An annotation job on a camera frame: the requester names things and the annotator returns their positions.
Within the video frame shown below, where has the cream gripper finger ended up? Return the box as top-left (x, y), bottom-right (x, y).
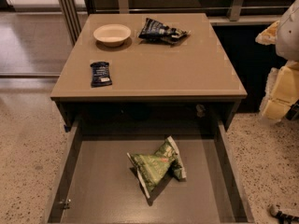
top-left (255, 21), bottom-right (279, 46)
top-left (260, 61), bottom-right (299, 120)

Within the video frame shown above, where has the green jalapeno chip bag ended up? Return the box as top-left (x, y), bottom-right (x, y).
top-left (127, 136), bottom-right (187, 199)

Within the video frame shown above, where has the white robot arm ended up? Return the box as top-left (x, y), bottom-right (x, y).
top-left (255, 0), bottom-right (299, 122)

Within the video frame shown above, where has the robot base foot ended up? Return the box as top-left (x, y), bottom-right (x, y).
top-left (269, 204), bottom-right (299, 224)

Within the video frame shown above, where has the dark blue chip bag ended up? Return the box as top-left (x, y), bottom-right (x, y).
top-left (138, 18), bottom-right (189, 45)

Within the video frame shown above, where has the tan cabinet counter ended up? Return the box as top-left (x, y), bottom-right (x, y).
top-left (50, 13), bottom-right (247, 125)

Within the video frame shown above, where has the open grey top drawer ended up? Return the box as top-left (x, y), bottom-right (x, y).
top-left (43, 117), bottom-right (254, 224)

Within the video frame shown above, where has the white paper bowl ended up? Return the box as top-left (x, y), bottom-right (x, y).
top-left (93, 24), bottom-right (131, 48)

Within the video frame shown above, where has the small dark blue snack pack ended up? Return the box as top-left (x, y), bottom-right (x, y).
top-left (91, 62), bottom-right (112, 87)

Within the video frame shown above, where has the metal railing frame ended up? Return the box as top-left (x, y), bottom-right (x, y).
top-left (59, 0), bottom-right (295, 41)

